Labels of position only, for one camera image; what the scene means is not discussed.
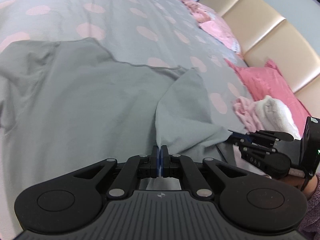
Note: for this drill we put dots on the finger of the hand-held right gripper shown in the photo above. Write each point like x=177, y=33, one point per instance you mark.
x=250, y=151
x=240, y=137

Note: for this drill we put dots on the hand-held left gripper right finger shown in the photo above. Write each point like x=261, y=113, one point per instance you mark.
x=164, y=161

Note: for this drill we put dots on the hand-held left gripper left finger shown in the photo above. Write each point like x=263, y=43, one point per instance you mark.
x=156, y=161

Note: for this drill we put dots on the grey shirt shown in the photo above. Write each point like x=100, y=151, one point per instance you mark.
x=87, y=105

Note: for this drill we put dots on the person's right forearm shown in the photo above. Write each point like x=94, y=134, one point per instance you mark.
x=315, y=210

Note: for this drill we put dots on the pink folded garment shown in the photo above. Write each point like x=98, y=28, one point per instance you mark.
x=243, y=110

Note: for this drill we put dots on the white folded garment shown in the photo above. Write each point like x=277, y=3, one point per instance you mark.
x=275, y=110

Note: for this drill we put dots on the dark pink pillow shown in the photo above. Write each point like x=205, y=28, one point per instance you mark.
x=265, y=80

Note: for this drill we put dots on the beige padded headboard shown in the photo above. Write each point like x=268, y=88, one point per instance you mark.
x=262, y=30

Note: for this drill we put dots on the light pink printed pillow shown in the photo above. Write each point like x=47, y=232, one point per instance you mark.
x=217, y=30

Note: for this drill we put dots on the grey pink-dotted bed sheet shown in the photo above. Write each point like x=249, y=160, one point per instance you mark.
x=125, y=5

